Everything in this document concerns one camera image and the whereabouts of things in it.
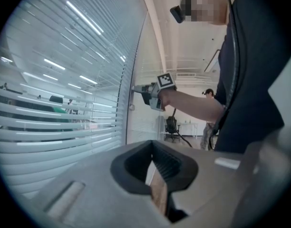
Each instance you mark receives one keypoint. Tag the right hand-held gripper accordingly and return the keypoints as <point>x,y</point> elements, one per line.
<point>157,96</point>

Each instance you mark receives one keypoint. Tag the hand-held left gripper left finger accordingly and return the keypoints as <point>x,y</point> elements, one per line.
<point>118,172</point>

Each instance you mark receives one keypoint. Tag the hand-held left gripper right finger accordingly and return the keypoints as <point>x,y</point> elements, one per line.
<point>183,170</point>

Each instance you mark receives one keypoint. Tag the white window blinds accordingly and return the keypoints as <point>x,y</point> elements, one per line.
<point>52,56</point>

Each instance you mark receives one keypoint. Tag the person's right forearm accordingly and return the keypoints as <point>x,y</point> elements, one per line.
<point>193,106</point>

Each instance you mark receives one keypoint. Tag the round metal blinds knob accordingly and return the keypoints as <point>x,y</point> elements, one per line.
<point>132,107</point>

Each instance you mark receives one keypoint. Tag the black office chair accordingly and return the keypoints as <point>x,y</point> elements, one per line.
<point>171,127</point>

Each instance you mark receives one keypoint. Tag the person's head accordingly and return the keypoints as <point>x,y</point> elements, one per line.
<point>207,3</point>

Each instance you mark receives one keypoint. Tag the person's dark shirt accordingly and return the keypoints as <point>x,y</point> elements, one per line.
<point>252,79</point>

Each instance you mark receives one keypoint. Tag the black head camera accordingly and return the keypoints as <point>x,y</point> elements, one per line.
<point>177,13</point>

